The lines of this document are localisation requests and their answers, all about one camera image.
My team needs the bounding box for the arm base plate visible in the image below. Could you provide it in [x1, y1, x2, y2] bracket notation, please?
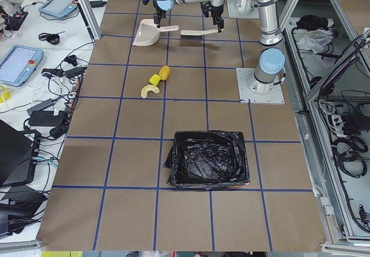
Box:
[236, 68, 285, 105]

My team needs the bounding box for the beige plastic dustpan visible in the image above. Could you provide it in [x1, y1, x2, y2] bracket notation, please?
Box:
[132, 19, 179, 46]

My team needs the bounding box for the upper blue teach pendant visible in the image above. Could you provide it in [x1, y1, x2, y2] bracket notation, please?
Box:
[39, 0, 77, 20]

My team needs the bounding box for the white crumpled cloth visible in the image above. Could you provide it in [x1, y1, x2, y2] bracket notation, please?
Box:
[297, 29, 334, 54]

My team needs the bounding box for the yellow block trash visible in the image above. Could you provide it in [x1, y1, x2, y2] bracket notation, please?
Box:
[149, 74, 161, 86]

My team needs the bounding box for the yellow potato-like trash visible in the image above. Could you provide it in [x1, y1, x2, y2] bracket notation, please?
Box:
[158, 65, 171, 81]

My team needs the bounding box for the aluminium frame post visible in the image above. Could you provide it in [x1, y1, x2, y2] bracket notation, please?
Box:
[75, 0, 101, 42]

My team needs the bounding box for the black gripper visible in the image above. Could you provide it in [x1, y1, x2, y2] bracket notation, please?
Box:
[143, 0, 167, 23]
[201, 1, 224, 25]

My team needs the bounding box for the white hand brush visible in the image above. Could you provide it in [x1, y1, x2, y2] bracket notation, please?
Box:
[180, 29, 219, 40]

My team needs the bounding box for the black laptop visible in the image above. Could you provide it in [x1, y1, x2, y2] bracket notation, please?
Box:
[1, 121, 40, 187]

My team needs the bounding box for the blue teach pendant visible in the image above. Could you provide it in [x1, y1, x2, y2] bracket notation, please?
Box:
[1, 45, 44, 87]
[39, 0, 77, 20]

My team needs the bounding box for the lower blue teach pendant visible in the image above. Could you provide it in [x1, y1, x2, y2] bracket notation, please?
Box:
[1, 45, 44, 87]

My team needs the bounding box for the beige arch-shaped trash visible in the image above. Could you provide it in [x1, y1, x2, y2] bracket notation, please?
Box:
[140, 85, 160, 99]

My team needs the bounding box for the black power adapter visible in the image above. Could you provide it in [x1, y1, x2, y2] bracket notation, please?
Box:
[28, 111, 69, 127]

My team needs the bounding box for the black bag lined bin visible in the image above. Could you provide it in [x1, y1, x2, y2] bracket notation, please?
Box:
[164, 130, 250, 190]

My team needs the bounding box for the black power strip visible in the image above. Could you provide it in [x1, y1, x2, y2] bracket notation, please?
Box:
[64, 75, 84, 118]

